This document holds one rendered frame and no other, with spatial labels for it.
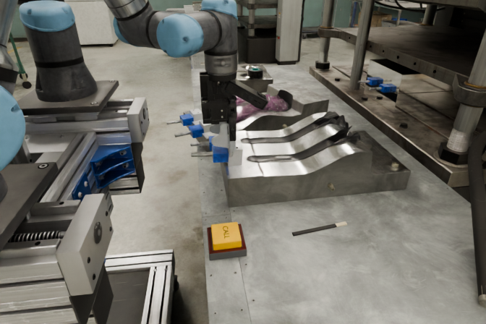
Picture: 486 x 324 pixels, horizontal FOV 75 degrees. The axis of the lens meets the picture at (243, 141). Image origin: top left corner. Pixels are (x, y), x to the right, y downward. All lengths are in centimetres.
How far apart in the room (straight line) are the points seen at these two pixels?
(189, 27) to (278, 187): 45
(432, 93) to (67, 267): 149
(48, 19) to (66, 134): 29
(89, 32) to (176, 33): 676
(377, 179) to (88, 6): 677
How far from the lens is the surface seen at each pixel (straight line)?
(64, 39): 94
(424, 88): 161
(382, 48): 167
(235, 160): 83
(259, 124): 112
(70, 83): 95
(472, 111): 118
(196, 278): 173
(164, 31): 63
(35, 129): 103
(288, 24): 517
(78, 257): 53
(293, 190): 85
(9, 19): 43
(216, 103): 74
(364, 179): 92
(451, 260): 84
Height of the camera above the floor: 133
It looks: 28 degrees down
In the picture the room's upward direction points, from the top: straight up
